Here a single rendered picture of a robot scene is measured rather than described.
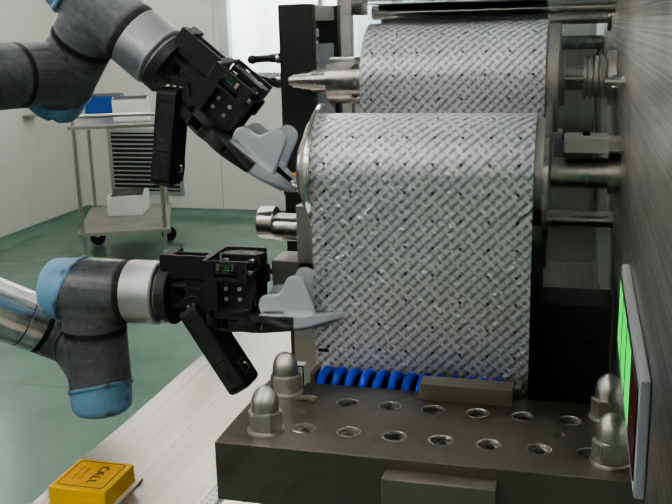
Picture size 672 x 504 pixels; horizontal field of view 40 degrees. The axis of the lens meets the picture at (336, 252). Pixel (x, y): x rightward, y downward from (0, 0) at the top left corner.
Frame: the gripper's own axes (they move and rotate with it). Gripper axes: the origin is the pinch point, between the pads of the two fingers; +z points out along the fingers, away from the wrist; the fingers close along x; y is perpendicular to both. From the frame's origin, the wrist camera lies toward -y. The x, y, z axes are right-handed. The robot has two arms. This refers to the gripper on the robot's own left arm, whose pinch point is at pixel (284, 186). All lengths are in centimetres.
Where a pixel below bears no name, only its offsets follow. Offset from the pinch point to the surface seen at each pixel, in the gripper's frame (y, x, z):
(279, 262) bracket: -8.4, 1.9, 4.9
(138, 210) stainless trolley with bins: -225, 426, -122
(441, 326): 1.4, -5.5, 23.5
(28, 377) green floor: -215, 218, -65
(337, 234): 1.6, -5.5, 8.5
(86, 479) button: -35.8, -16.4, 4.9
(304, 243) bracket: -4.5, 1.9, 5.8
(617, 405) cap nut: 9.8, -13.8, 40.0
